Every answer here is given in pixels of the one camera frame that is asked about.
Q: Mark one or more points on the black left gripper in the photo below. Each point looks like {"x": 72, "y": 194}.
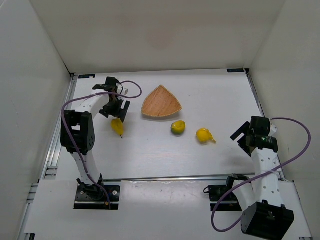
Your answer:
{"x": 116, "y": 108}

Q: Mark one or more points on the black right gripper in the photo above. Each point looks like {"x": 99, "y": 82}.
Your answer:
{"x": 242, "y": 135}

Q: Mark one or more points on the yellow fake pear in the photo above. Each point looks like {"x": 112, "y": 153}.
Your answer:
{"x": 117, "y": 127}

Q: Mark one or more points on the yellow fake lemon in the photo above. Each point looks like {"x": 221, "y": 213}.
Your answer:
{"x": 203, "y": 136}

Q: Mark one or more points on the green yellow fake citrus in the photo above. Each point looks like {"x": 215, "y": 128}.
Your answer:
{"x": 178, "y": 127}

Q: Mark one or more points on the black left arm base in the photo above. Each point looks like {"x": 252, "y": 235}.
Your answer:
{"x": 95, "y": 199}

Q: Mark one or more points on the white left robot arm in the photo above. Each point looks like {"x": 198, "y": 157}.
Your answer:
{"x": 78, "y": 134}

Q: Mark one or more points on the woven wicker fruit bowl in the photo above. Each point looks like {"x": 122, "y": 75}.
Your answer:
{"x": 160, "y": 103}

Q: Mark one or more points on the blue left corner label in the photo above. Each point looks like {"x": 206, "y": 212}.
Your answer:
{"x": 86, "y": 76}

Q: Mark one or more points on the blue corner label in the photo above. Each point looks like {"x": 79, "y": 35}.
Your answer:
{"x": 235, "y": 70}
{"x": 86, "y": 76}

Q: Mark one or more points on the blue right corner label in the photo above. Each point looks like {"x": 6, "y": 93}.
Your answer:
{"x": 235, "y": 70}

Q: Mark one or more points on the white front cover board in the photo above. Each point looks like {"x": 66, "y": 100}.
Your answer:
{"x": 148, "y": 210}

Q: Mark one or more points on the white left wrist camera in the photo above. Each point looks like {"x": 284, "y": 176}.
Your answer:
{"x": 121, "y": 90}

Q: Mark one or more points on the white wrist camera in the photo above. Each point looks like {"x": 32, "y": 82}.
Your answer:
{"x": 121, "y": 90}
{"x": 273, "y": 130}

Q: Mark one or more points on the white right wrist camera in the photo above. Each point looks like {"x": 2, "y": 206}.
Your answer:
{"x": 273, "y": 130}

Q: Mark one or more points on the aluminium right frame rail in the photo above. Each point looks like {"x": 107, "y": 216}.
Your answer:
{"x": 265, "y": 112}

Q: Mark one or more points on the aluminium frame rail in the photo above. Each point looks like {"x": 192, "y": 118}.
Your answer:
{"x": 265, "y": 112}
{"x": 48, "y": 172}
{"x": 215, "y": 177}

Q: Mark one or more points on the aluminium front frame rail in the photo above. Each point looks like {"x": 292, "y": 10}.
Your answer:
{"x": 215, "y": 177}

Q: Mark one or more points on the aluminium left frame rail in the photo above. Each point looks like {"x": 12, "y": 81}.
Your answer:
{"x": 48, "y": 172}

